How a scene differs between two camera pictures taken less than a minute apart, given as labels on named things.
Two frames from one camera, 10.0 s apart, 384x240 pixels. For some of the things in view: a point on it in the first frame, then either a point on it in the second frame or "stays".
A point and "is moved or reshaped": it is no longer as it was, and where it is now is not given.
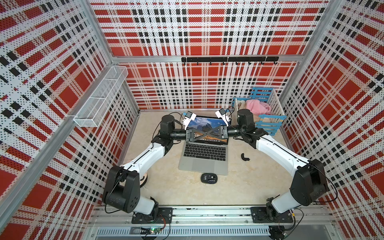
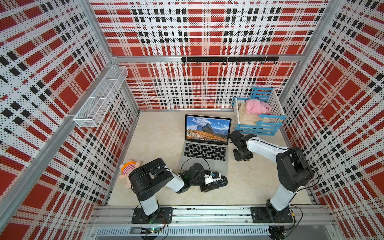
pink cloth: [257, 107] stays
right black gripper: [222, 127] to [237, 158]
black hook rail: [261, 59] stays
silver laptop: [208, 153] stays
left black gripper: [191, 130] to [205, 188]
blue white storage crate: [265, 104] stays
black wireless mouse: [209, 178] is moved or reshaped
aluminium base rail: [215, 222] stays
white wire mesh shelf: [92, 113] stays
